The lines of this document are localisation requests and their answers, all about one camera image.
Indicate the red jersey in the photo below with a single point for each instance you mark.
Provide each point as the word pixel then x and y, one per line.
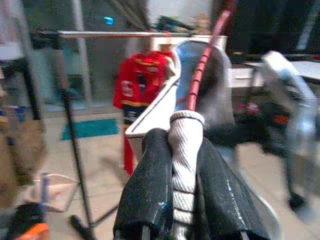
pixel 140 75

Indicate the cream shorts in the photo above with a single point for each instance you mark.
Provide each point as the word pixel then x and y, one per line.
pixel 185 150

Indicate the white plastic bag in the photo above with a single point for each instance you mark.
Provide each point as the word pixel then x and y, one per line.
pixel 57 192

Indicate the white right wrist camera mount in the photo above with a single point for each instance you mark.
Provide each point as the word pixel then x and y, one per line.
pixel 277 62

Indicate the teal floor mat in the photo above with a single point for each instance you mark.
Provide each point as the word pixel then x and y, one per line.
pixel 90 128

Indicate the chrome rail clothes rack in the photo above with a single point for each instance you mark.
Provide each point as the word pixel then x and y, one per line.
pixel 100 34

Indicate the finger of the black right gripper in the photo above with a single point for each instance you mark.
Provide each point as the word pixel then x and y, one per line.
pixel 225 136

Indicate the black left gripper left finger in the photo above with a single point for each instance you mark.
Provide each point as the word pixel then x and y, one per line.
pixel 147 190

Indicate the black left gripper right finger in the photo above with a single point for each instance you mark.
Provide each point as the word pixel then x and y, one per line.
pixel 220 200

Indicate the large cardboard box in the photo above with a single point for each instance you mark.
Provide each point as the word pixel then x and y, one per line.
pixel 22 150

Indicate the white table black legs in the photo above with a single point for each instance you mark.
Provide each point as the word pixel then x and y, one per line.
pixel 240 77

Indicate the aluminium glass door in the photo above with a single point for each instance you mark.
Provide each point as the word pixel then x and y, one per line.
pixel 82 50

